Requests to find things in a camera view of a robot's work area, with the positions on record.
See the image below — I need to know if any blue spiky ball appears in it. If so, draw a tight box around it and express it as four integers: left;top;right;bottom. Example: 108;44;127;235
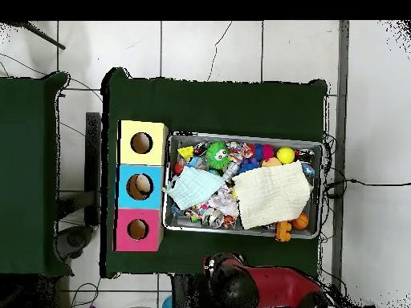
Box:
238;157;262;174

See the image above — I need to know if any small orange basketball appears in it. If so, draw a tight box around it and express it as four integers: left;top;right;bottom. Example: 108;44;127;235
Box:
291;212;310;231

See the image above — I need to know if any shallow wire mesh bin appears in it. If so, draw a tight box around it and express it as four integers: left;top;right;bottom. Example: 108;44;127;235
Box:
161;130;324;240

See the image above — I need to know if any dark green side tablecloth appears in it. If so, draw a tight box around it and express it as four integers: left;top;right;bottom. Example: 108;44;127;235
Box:
0;71;73;278

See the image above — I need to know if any black stand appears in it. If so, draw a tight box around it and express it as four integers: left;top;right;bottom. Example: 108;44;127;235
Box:
84;111;102;225

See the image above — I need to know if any yellow cheese wedge toy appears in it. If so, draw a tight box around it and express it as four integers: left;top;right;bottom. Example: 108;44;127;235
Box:
177;145;195;161

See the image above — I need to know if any orange plastic toy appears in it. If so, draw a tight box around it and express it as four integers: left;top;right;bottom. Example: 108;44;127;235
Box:
275;220;292;242

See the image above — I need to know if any light blue muslin cloth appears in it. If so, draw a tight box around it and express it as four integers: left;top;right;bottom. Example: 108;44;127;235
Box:
165;165;226;212

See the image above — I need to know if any yellow ball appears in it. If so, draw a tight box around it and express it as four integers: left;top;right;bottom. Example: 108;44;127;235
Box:
276;146;295;165

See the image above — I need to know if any multicolour rope toy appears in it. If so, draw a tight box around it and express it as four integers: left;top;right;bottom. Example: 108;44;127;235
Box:
226;140;254;163

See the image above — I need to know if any green spiky toy with eyes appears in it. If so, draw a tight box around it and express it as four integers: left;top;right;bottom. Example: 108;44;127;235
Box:
205;140;231;170

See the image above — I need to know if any grey plastic base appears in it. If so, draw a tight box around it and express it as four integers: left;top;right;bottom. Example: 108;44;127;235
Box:
55;224;95;261

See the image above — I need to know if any black floor cable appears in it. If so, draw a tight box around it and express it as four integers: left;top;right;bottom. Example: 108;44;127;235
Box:
324;177;411;200

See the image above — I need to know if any cream muslin cloth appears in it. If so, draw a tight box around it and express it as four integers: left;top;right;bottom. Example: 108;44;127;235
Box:
231;160;313;231

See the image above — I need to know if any dark thin rod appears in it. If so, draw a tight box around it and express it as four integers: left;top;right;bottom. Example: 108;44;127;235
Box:
9;20;67;51

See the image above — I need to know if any wooden box with three holes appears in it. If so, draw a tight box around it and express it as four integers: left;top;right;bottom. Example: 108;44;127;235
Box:
112;120;169;253

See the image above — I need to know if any silver toy car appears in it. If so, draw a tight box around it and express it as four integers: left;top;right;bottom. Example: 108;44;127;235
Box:
222;160;242;182

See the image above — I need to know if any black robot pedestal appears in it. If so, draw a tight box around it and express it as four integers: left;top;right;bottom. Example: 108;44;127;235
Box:
171;272;213;308

